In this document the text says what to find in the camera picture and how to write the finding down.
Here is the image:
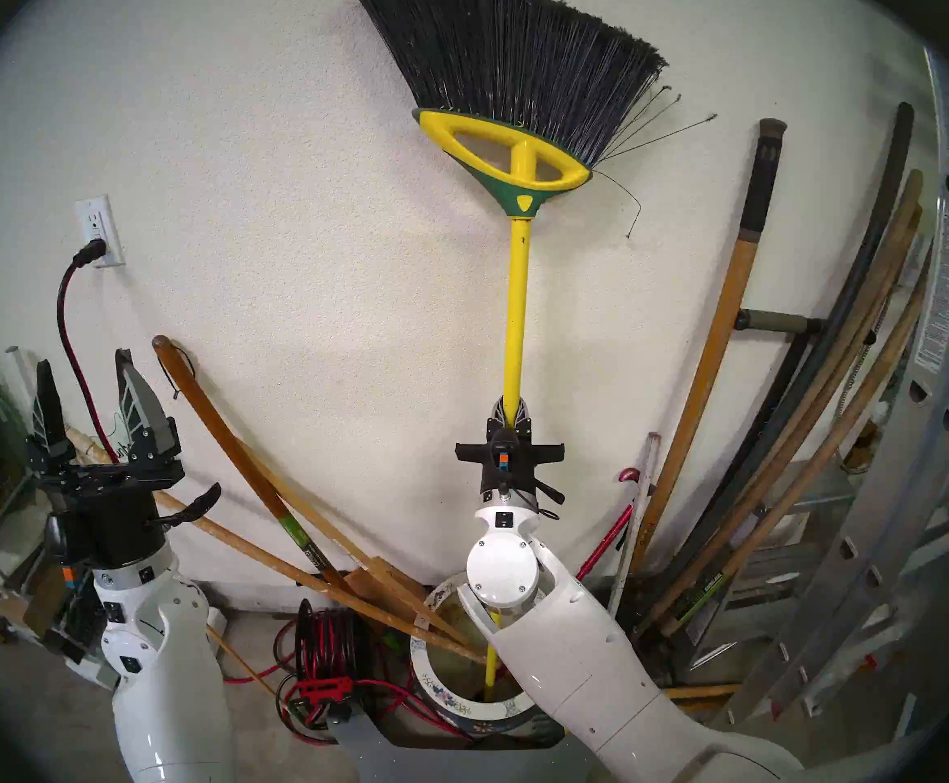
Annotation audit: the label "light wooden tool handle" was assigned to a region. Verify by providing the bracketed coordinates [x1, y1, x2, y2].
[238, 443, 475, 648]

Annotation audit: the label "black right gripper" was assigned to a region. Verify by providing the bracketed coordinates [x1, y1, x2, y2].
[456, 398, 566, 513]

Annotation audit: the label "grey metal stepladder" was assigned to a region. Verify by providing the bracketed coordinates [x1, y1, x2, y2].
[670, 455, 875, 684]

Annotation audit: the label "grey robot torso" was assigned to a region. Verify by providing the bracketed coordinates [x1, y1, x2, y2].
[326, 704, 606, 783]

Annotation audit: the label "thin wooden dowel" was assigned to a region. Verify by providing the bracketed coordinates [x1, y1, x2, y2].
[204, 625, 281, 699]

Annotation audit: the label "white wall outlet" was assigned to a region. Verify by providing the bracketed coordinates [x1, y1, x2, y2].
[75, 194, 126, 270]

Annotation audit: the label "red hooked tool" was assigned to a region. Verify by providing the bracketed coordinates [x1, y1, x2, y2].
[576, 466, 642, 582]

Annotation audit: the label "long wooden tool handle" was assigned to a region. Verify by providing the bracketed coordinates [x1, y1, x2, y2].
[637, 168, 925, 631]
[658, 255, 930, 639]
[662, 206, 924, 635]

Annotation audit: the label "red black power cord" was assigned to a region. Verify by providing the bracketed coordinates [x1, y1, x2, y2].
[56, 239, 120, 464]

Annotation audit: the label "black reel with red cable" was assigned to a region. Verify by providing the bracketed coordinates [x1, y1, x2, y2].
[274, 598, 410, 745]

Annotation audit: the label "yellow broom black bristles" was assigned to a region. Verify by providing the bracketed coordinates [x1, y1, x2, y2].
[336, 0, 720, 705]

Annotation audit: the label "aluminium extension ladder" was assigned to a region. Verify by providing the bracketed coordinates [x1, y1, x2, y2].
[711, 47, 949, 725]

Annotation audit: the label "black shaft with grey D-grip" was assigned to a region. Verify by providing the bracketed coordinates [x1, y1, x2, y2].
[670, 307, 824, 578]

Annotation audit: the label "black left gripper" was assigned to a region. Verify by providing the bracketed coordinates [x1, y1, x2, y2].
[28, 349, 222, 572]

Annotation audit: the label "dark brown curved wooden handle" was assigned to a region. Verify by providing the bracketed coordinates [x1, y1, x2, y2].
[152, 335, 357, 599]

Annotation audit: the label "short wooden handle tool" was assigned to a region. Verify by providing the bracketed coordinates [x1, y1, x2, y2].
[662, 682, 744, 713]

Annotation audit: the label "brown cardboard box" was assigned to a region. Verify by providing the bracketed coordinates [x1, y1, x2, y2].
[0, 557, 63, 639]

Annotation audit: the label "bundle of long tool handles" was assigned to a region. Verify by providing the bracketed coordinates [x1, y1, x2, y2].
[654, 102, 916, 603]

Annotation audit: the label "brown wooden board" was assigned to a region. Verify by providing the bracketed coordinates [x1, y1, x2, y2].
[348, 557, 430, 619]

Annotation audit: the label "orange handle with black grip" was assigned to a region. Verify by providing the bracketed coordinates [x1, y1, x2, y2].
[629, 118, 788, 578]

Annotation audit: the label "floral ceramic pot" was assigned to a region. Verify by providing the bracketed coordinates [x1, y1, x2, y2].
[409, 573, 573, 741]

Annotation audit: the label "white appliance with black grille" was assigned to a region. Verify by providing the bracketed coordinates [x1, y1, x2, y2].
[60, 590, 116, 686]

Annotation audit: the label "long light wooden stick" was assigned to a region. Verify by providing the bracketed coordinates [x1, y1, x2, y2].
[66, 429, 487, 664]

